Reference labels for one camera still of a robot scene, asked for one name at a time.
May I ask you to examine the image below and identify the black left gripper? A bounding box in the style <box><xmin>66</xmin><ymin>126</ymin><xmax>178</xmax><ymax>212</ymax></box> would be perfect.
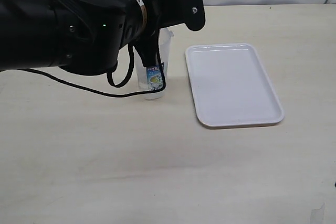
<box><xmin>115</xmin><ymin>0</ymin><xmax>206</xmax><ymax>67</ymax></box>

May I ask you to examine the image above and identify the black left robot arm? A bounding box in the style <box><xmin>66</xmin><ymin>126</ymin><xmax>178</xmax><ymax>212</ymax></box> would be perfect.
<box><xmin>1</xmin><ymin>0</ymin><xmax>205</xmax><ymax>76</ymax></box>

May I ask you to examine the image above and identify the clear plastic tall container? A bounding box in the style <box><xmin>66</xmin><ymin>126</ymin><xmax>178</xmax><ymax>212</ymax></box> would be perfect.
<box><xmin>134</xmin><ymin>28</ymin><xmax>173</xmax><ymax>91</ymax></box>

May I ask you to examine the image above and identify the white rectangular plastic tray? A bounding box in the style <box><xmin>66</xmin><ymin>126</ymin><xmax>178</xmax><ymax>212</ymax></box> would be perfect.
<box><xmin>185</xmin><ymin>43</ymin><xmax>285</xmax><ymax>129</ymax></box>

